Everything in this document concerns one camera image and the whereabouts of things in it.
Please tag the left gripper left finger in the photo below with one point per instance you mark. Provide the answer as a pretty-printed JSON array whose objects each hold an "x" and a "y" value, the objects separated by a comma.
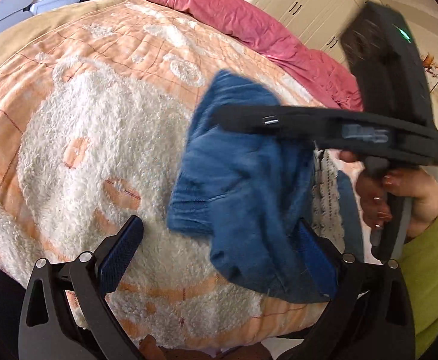
[{"x": 65, "y": 315}]

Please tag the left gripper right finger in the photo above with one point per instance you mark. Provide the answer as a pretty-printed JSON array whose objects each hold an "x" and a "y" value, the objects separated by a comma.
[{"x": 369, "y": 315}]

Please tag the blue denim pant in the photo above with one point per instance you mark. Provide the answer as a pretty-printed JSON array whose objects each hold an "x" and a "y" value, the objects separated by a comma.
[{"x": 263, "y": 202}]

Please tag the green sleeve right forearm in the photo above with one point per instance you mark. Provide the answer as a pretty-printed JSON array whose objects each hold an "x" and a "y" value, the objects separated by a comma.
[{"x": 419, "y": 265}]

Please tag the right hand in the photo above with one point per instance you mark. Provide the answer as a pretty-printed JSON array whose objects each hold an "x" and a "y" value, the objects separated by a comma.
[{"x": 417, "y": 184}]

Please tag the pink duvet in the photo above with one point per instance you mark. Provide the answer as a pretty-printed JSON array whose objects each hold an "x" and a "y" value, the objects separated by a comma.
[{"x": 311, "y": 72}]

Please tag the peach bear pattern blanket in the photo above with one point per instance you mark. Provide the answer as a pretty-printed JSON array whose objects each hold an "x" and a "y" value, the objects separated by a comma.
[{"x": 95, "y": 102}]

